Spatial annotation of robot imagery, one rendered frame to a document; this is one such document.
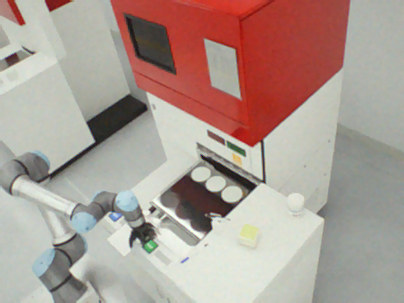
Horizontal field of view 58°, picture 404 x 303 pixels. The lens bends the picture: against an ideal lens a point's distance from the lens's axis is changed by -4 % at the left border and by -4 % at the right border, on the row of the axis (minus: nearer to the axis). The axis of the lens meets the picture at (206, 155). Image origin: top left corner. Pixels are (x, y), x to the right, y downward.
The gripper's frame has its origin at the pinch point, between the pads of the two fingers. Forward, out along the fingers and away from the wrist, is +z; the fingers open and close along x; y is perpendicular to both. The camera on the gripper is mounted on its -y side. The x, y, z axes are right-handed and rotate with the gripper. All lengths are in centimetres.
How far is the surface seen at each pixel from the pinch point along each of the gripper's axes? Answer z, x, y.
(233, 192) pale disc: 4.6, 48.0, 8.4
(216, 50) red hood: -71, 53, 6
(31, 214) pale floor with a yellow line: 94, -28, -166
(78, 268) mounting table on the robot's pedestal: 12.5, -27.9, -23.5
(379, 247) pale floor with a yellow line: 95, 122, 65
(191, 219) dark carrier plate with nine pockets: 4.6, 23.9, 3.8
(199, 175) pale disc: 4.6, 45.9, -12.9
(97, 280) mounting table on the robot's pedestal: 12.5, -25.0, -11.0
